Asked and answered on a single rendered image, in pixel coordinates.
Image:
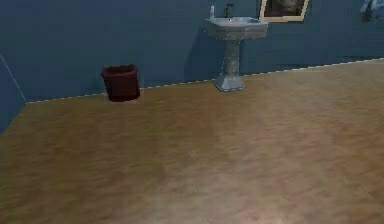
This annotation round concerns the dark red waste bin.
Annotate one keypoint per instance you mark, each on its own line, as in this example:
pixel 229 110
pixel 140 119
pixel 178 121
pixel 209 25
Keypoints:
pixel 121 82

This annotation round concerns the white soap bottle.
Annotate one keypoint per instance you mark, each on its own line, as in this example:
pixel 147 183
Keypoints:
pixel 212 12

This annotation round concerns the grey pedestal sink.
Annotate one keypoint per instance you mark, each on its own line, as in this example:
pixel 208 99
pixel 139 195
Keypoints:
pixel 233 30

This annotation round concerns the dark sink faucet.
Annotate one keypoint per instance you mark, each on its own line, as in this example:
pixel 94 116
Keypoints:
pixel 228 9

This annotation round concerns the pale blue hanging towel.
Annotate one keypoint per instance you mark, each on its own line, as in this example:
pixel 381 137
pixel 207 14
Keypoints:
pixel 372 10

